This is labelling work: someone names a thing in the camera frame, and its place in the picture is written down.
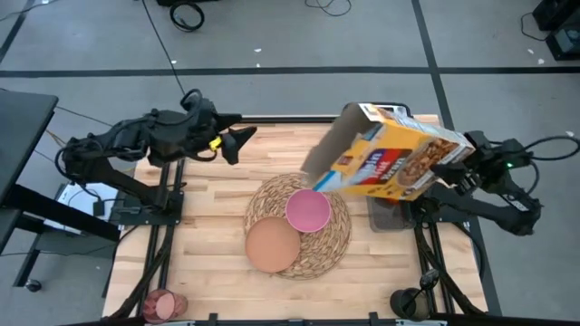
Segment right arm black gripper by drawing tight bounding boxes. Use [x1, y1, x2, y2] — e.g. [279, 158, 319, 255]
[430, 130, 500, 194]

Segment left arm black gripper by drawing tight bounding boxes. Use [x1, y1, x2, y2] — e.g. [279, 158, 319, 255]
[146, 89, 258, 167]

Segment yellow raisin bran cereal box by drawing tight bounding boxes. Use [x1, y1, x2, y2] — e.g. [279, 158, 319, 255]
[301, 102, 477, 203]

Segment black spoon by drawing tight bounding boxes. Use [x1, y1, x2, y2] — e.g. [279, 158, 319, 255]
[400, 268, 440, 314]

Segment pink plastic bowl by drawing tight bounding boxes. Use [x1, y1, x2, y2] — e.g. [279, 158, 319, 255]
[285, 187, 333, 234]

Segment orange round plate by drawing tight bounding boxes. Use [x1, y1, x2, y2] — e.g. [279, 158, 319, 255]
[244, 216, 302, 274]

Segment grey translucent tray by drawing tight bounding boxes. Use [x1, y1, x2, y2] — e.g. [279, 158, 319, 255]
[365, 194, 411, 234]

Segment black cup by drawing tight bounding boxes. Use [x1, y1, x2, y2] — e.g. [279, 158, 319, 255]
[390, 286, 432, 323]

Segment round woven straw placemat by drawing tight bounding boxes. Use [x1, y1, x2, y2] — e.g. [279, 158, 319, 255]
[243, 172, 353, 281]

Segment white floor device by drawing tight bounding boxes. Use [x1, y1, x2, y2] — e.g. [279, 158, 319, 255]
[43, 180, 120, 237]

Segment black equipment box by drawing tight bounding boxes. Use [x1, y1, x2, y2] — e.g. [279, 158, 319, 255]
[531, 0, 580, 62]

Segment pink translucent cup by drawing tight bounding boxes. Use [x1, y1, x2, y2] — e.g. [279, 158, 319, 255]
[141, 288, 189, 326]

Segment black desk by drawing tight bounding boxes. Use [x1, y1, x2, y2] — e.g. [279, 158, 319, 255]
[0, 87, 121, 255]

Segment long black floor cable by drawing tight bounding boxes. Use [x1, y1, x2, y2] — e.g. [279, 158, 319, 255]
[141, 0, 188, 97]

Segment coiled black floor cable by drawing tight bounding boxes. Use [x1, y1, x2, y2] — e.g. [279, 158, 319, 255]
[169, 1, 206, 34]

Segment loose black floor cable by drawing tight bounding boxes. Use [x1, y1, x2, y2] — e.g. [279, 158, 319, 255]
[303, 0, 353, 18]

